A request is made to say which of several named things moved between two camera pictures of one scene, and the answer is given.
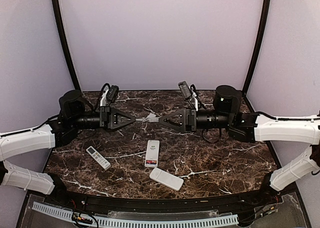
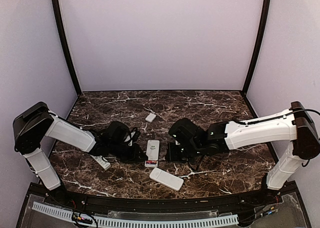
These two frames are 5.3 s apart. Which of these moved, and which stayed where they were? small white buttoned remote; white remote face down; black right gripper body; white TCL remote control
Moved: black right gripper body
Stayed: white remote face down; small white buttoned remote; white TCL remote control
